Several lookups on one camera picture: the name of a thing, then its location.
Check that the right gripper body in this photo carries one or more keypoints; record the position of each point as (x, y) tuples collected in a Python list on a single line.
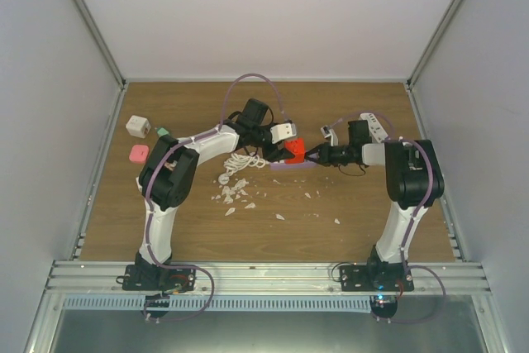
[(338, 159)]

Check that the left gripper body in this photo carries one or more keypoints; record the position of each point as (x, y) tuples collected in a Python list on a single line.
[(267, 153)]

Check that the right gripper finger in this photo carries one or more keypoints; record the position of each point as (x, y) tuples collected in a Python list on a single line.
[(320, 149), (317, 159)]

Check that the red plug block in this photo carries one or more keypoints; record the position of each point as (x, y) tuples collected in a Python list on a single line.
[(296, 147)]

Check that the purple plug adapter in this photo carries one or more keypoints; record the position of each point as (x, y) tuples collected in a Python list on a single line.
[(283, 166)]

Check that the white power strip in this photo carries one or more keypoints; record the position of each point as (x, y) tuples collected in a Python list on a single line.
[(376, 130)]

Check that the green adapter plug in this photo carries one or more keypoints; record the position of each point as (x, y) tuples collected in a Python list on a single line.
[(160, 131)]

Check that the pink cube socket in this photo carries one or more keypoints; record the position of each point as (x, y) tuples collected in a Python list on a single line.
[(139, 154)]

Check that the white cube adapter plug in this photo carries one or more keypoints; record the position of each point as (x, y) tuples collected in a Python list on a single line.
[(138, 126)]

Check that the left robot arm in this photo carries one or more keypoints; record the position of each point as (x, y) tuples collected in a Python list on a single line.
[(167, 176)]

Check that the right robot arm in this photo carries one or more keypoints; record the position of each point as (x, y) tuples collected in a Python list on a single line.
[(414, 182)]

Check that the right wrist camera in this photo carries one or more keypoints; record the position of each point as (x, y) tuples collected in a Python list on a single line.
[(330, 135)]

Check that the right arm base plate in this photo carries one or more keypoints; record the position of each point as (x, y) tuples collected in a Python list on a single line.
[(376, 279)]

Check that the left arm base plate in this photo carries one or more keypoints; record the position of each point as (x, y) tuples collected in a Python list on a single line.
[(148, 277)]

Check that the aluminium rail frame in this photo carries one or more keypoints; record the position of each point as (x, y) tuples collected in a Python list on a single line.
[(448, 279)]

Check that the slotted cable duct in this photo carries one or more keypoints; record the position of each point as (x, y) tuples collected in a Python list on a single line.
[(221, 303)]

